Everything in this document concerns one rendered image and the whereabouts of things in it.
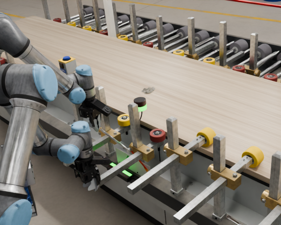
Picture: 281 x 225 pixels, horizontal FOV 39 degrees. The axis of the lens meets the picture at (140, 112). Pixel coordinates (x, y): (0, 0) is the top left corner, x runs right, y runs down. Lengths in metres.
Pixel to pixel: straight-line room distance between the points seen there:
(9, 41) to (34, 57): 0.12
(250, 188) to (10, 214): 1.13
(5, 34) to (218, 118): 1.13
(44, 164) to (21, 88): 2.32
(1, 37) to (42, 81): 0.43
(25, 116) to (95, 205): 1.84
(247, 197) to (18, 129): 1.15
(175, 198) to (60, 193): 1.43
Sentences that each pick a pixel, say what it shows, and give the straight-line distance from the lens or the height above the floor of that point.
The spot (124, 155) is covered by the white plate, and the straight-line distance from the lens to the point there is 2.10.
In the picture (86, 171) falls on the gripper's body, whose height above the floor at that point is 0.96.
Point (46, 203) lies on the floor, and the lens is 3.14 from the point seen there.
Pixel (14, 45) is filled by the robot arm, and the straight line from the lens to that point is 1.63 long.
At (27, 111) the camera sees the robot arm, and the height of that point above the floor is 1.44.
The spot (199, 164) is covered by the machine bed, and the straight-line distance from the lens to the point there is 2.07.
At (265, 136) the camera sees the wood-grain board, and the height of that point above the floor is 0.90.
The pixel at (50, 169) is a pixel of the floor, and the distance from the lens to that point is 3.47.
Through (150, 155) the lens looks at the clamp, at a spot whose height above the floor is 0.85.
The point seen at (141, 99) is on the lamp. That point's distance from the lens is 1.91.
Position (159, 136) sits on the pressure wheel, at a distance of 1.99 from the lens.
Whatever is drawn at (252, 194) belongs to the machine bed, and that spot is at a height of 0.72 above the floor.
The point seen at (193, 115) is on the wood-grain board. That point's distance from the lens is 2.16.
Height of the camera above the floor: 2.01
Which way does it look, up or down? 30 degrees down
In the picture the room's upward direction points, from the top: 7 degrees counter-clockwise
